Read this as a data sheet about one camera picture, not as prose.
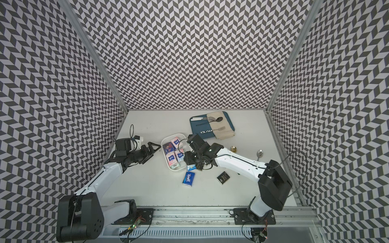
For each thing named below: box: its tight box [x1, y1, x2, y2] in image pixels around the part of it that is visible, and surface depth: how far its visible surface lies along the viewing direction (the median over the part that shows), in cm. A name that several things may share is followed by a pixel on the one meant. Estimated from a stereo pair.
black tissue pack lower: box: [216, 171, 230, 186], surface depth 86 cm
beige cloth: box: [206, 110, 236, 140], surface depth 110 cm
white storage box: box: [161, 133, 189, 172], surface depth 91 cm
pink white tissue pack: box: [170, 136, 181, 150], surface depth 95 cm
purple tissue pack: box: [162, 141, 177, 155], surface depth 93 cm
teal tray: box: [189, 110, 236, 140], surface depth 110 cm
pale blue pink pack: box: [176, 148, 184, 163], surface depth 90 cm
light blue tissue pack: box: [186, 164, 198, 172], surface depth 77 cm
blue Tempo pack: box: [182, 171, 196, 187], surface depth 84 cm
